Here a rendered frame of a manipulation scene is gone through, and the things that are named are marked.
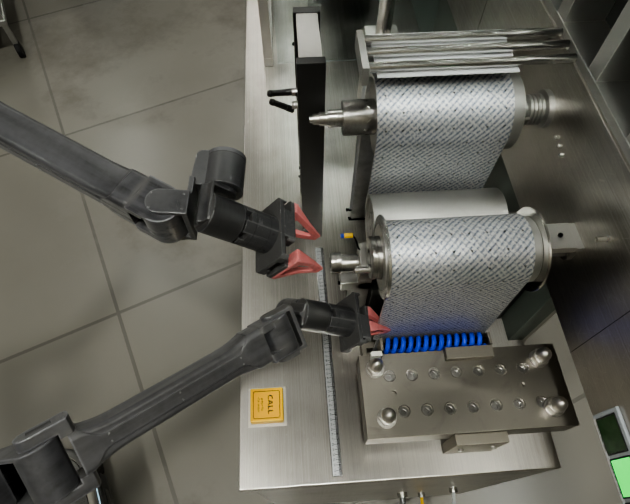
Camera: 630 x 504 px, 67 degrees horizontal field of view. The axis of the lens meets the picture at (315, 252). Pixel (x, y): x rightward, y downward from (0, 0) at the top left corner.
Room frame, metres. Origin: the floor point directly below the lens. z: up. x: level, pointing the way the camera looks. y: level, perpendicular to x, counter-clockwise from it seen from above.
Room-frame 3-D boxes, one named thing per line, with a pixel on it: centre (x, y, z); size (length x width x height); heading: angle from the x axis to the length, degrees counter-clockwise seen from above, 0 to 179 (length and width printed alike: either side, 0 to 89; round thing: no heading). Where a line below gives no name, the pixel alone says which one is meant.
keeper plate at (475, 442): (0.15, -0.31, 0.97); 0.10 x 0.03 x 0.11; 94
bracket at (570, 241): (0.43, -0.42, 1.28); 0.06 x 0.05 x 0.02; 94
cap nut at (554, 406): (0.20, -0.45, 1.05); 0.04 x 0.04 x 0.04
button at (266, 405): (0.23, 0.10, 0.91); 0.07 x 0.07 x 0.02; 4
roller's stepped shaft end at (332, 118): (0.65, -0.02, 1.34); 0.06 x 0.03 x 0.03; 94
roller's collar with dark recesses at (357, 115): (0.66, -0.08, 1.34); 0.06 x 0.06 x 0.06; 4
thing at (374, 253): (0.41, -0.10, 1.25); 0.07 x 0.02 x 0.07; 4
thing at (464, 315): (0.36, -0.24, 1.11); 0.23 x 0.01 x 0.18; 94
